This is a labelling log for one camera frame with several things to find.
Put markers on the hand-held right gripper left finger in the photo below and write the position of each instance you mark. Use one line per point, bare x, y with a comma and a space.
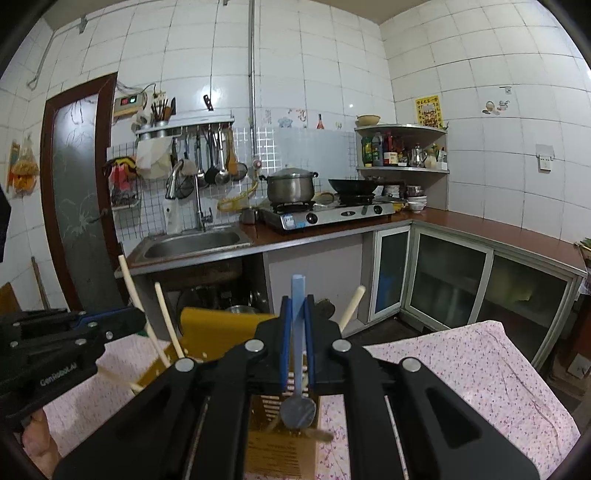
287, 341

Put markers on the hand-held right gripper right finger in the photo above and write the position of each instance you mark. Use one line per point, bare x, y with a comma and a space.
310, 341

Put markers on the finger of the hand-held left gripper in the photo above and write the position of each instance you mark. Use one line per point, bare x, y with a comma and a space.
115, 321
74, 346

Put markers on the light blue plastic spoon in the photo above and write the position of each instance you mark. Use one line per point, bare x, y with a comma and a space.
298, 295

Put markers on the yellow perforated utensil holder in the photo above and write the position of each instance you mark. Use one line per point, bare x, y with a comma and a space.
217, 332

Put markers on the person's left hand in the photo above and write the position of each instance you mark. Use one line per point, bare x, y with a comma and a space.
41, 438

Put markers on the wooden board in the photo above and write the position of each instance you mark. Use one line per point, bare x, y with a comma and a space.
9, 300

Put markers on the stainless steel sink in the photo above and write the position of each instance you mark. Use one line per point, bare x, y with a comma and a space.
194, 247

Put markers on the gas stove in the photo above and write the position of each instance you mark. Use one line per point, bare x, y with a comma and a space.
332, 214

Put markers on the frosted glass door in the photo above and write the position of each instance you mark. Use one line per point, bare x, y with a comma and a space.
78, 194

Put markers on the red yellow bag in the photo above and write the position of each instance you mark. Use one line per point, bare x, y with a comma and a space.
121, 177

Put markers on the metal faucet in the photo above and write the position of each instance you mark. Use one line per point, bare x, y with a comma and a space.
198, 203

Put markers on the steel cooking pot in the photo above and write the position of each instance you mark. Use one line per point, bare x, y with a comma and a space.
291, 187

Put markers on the kitchen counter cabinet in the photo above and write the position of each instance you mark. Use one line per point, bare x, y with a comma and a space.
452, 277

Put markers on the black wok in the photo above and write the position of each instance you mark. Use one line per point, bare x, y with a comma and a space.
353, 185

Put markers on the white hanging bag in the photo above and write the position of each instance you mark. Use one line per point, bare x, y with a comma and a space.
154, 159

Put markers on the black ladle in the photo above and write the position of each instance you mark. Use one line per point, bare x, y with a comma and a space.
211, 173

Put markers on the stacked bowls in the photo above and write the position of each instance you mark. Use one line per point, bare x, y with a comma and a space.
416, 199

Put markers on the orange plastic bag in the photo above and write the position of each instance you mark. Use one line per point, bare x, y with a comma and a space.
22, 168

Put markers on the metal ladle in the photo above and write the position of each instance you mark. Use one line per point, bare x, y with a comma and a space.
222, 174

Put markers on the wooden spatula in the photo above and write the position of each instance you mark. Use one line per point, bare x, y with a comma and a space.
232, 159

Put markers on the green bottle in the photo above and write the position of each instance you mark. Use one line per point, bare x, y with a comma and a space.
367, 154

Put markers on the dark sauce bottle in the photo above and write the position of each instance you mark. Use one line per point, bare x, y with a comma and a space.
377, 152

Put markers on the metal utensil cup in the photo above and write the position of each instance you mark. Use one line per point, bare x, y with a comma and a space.
161, 123

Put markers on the red label bottle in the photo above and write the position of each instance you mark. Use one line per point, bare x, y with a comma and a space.
390, 152

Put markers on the metal utensil rack shelf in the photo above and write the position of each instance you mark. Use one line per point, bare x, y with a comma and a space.
184, 125

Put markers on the small metal kettle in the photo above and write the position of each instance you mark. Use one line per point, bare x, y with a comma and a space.
417, 158

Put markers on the beige bowl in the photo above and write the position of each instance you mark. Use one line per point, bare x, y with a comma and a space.
368, 120

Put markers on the wall thermostat box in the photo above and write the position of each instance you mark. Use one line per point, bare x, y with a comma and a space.
129, 105

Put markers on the corner wall shelf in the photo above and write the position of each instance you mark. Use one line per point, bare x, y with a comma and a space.
406, 129

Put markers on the yellow wall poster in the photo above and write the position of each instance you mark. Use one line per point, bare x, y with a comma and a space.
428, 111

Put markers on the grey wall pipe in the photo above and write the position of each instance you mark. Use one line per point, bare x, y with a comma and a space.
251, 78

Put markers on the white wall socket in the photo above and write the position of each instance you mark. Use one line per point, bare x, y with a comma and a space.
545, 159

